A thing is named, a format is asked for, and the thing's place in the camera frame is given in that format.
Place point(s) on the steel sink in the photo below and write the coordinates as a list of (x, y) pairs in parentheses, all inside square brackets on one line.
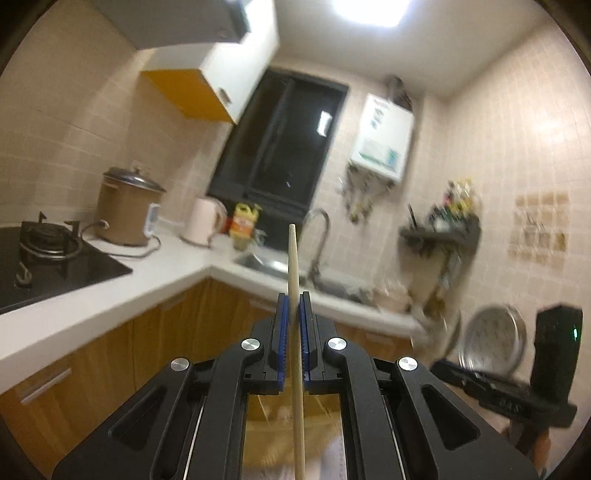
[(277, 267)]

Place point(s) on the ceiling light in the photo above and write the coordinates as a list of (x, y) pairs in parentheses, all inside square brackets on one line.
[(369, 11)]

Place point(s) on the wooden chopstick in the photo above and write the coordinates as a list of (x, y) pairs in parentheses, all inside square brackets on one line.
[(296, 415)]

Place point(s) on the yellow dish soap bottle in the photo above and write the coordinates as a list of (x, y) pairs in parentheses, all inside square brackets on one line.
[(244, 226)]

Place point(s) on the grey range hood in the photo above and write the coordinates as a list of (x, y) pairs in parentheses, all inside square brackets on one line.
[(184, 18)]

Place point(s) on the black gas stove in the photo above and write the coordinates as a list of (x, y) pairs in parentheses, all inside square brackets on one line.
[(69, 272)]

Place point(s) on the wooden base cabinets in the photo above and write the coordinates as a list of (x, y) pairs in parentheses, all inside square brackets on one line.
[(138, 350)]

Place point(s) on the white and orange wall cabinet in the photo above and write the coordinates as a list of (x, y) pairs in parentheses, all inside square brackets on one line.
[(221, 78)]

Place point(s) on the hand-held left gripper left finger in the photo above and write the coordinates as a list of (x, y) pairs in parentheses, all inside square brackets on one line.
[(284, 323)]

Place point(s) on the white wall water heater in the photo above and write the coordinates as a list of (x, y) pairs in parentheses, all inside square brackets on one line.
[(381, 138)]

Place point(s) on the dark framed window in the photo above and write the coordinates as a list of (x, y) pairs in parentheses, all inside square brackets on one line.
[(277, 161)]

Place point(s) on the metal kitchen faucet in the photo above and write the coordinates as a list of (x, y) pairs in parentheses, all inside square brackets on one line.
[(318, 249)]

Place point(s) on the brown rice cooker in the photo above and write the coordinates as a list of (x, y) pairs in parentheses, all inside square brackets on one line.
[(122, 212)]

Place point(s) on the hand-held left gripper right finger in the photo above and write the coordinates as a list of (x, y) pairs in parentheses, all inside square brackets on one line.
[(304, 323)]

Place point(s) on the metal exhaust pipe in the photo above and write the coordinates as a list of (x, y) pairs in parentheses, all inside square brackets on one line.
[(398, 92)]

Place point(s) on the round metal steamer tray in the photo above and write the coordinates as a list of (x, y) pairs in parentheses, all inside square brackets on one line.
[(494, 337)]

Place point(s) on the row of condiment bottles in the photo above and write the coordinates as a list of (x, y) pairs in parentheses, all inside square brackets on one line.
[(455, 203)]

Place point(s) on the water heater pipes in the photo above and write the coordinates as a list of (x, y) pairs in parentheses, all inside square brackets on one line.
[(364, 194)]

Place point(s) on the grey wall rack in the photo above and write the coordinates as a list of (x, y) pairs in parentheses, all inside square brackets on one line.
[(443, 235)]

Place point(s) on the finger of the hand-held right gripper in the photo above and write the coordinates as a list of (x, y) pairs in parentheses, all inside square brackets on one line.
[(480, 385)]

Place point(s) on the white electric kettle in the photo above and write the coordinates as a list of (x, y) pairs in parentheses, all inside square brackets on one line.
[(201, 221)]

